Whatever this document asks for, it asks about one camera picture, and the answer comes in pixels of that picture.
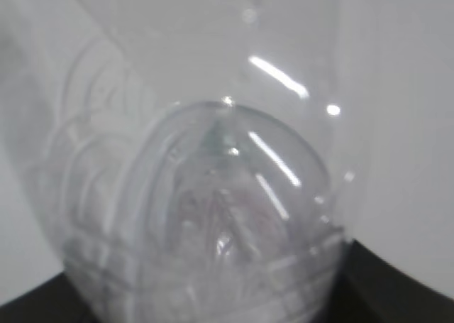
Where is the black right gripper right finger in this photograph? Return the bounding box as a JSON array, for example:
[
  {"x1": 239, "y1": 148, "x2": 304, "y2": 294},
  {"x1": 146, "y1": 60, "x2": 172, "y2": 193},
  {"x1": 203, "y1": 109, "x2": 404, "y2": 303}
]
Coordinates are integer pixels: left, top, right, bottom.
[{"x1": 324, "y1": 241, "x2": 453, "y2": 322}]

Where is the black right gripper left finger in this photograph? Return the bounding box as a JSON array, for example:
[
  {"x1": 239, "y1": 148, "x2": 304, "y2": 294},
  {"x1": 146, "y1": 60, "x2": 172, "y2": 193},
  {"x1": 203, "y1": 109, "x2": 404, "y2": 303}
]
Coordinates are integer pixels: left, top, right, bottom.
[{"x1": 1, "y1": 273, "x2": 98, "y2": 323}]

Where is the clear water bottle red label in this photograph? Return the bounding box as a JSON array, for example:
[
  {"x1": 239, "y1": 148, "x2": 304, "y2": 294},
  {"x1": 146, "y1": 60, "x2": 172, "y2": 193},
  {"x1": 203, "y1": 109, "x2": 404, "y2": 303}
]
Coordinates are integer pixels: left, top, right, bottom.
[{"x1": 0, "y1": 0, "x2": 355, "y2": 323}]

